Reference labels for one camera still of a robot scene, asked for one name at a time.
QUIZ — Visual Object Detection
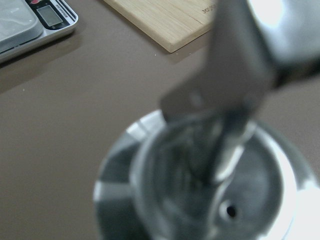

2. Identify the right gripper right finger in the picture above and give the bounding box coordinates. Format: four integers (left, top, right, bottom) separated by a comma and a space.
247, 0, 320, 88

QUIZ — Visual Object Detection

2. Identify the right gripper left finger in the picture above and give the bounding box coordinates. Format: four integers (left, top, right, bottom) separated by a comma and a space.
159, 0, 276, 180

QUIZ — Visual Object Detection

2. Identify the glass sauce bottle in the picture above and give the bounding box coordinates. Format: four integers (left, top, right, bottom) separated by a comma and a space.
93, 110, 320, 240

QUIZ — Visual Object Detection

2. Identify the silver kitchen scale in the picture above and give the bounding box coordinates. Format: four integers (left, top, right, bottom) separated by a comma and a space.
0, 0, 79, 63

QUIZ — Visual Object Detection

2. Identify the bamboo cutting board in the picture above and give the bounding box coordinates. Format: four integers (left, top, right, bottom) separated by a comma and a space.
106, 0, 217, 53

